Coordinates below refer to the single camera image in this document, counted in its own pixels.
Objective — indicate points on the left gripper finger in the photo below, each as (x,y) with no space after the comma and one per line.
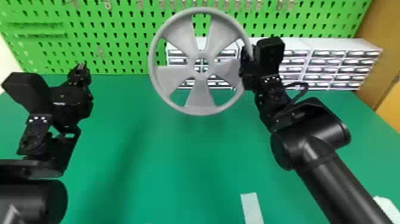
(85,77)
(74,77)

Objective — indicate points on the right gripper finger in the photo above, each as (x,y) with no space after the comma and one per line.
(247,58)

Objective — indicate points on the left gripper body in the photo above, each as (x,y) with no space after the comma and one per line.
(71,104)

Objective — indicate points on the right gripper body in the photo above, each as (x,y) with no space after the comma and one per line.
(252,78)

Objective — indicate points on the grey wheel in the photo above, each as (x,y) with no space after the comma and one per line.
(200,94)

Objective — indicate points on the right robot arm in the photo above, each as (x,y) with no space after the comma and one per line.
(325,162)

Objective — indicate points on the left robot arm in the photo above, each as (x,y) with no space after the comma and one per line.
(31,197)

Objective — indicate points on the white drawer cabinet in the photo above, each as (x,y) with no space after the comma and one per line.
(293,67)
(343,67)

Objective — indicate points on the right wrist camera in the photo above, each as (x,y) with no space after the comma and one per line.
(270,54)

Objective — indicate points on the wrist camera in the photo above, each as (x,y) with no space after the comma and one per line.
(270,54)
(24,90)

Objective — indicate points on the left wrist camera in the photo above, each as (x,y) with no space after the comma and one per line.
(24,90)

